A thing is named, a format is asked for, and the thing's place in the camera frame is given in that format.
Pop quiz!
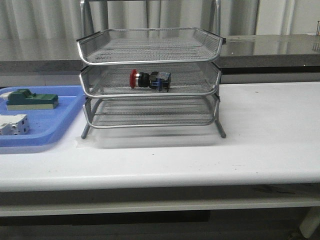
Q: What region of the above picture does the wire basket on counter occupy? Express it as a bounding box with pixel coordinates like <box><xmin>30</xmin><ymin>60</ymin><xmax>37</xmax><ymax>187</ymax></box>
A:
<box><xmin>316</xmin><ymin>20</ymin><xmax>320</xmax><ymax>36</ymax></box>

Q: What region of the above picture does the grey metal rack frame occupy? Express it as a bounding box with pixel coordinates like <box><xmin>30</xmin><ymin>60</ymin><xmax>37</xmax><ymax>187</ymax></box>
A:
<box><xmin>80</xmin><ymin>0</ymin><xmax>227</xmax><ymax>139</ymax></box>

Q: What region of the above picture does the white circuit breaker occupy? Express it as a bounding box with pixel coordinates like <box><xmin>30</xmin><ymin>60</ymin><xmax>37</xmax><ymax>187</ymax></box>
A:
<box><xmin>0</xmin><ymin>114</ymin><xmax>30</xmax><ymax>136</ymax></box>

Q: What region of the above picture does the blue plastic tray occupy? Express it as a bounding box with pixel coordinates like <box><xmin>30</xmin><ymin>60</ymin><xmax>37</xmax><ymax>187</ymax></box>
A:
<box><xmin>0</xmin><ymin>85</ymin><xmax>85</xmax><ymax>148</ymax></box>

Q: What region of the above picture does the red emergency stop button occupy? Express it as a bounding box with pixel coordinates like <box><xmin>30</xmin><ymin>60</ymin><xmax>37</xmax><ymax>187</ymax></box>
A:
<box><xmin>129</xmin><ymin>69</ymin><xmax>171</xmax><ymax>92</ymax></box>

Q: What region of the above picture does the grey stone counter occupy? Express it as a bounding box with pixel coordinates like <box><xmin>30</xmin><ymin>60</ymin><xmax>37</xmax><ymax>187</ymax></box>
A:
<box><xmin>0</xmin><ymin>34</ymin><xmax>320</xmax><ymax>74</ymax></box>

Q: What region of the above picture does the green terminal block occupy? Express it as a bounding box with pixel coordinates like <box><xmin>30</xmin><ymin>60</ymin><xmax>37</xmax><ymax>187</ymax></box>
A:
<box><xmin>6</xmin><ymin>88</ymin><xmax>59</xmax><ymax>111</ymax></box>

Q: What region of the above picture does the white table leg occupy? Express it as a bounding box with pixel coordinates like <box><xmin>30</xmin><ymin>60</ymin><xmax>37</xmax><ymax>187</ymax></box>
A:
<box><xmin>299</xmin><ymin>206</ymin><xmax>320</xmax><ymax>239</ymax></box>

